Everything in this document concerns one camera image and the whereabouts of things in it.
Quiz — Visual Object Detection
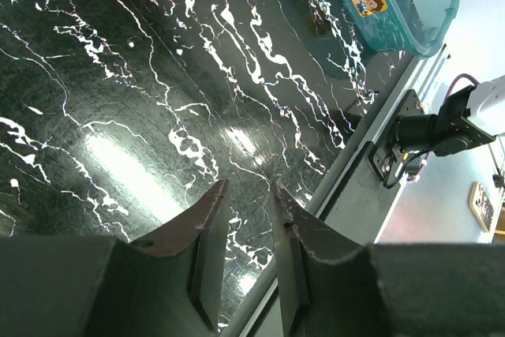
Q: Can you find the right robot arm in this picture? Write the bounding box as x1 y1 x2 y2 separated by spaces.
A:
392 73 504 157

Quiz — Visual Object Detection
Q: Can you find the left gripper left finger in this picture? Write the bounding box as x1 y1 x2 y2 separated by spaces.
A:
1 180 230 336

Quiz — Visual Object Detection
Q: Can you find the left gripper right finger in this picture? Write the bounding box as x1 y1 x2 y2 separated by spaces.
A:
271 185 504 336

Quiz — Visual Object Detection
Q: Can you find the wooden round tag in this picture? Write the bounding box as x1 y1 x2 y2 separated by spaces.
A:
469 182 495 233

